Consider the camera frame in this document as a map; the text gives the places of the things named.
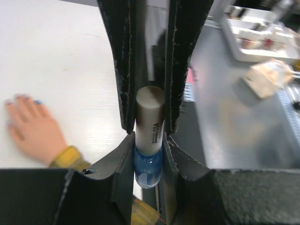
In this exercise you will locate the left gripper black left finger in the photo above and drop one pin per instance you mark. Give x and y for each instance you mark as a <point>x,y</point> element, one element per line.
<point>100,195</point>

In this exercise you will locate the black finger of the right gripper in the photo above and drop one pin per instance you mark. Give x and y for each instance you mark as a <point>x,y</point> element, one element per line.
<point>119,17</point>
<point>186,19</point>

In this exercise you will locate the mannequin hand with nails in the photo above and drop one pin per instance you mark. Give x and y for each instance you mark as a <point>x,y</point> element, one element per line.
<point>34,131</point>

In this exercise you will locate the blue nail polish bottle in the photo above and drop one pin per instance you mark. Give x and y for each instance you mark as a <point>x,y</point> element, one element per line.
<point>148,168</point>

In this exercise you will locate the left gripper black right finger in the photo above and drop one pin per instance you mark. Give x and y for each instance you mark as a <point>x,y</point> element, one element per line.
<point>197,195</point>

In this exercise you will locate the white tray of polish bottles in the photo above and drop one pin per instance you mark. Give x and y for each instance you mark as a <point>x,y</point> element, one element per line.
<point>255,35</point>

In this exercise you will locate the white nail polish cap brush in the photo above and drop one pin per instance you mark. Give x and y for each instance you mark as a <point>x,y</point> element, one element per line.
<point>150,117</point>

